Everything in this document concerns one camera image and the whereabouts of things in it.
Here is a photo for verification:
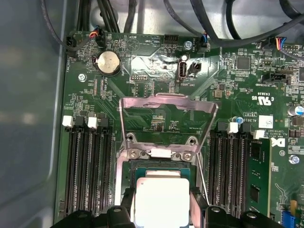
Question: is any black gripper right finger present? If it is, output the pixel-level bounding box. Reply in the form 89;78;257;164
190;189;285;228

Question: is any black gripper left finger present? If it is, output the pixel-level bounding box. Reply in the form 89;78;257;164
51;187;136;228

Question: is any thin wire locking lever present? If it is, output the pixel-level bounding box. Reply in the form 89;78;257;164
195;153;211;207

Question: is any silver topped CPU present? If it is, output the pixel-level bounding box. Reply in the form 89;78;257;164
133;166;192;228

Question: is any metal socket cover frame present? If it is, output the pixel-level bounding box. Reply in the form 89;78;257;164
118;93;219;159

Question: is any CPU socket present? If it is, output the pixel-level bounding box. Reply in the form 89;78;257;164
114;133;209;228

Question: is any green RAM stick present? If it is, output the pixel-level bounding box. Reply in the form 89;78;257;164
247;137;272;216

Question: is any black metal PC case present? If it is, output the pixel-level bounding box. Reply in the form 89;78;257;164
0;0;304;228

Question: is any green motherboard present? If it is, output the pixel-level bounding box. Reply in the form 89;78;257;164
54;29;304;228

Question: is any silver internal USB port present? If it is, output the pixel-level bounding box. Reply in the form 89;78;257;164
177;60;188;83

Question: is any silver coin cell battery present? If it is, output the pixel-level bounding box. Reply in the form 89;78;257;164
96;51;122;76

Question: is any thick black cable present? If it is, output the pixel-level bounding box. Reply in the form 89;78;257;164
123;0;146;33
163;0;207;38

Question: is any thin black cable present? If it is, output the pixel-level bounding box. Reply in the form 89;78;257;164
42;0;79;52

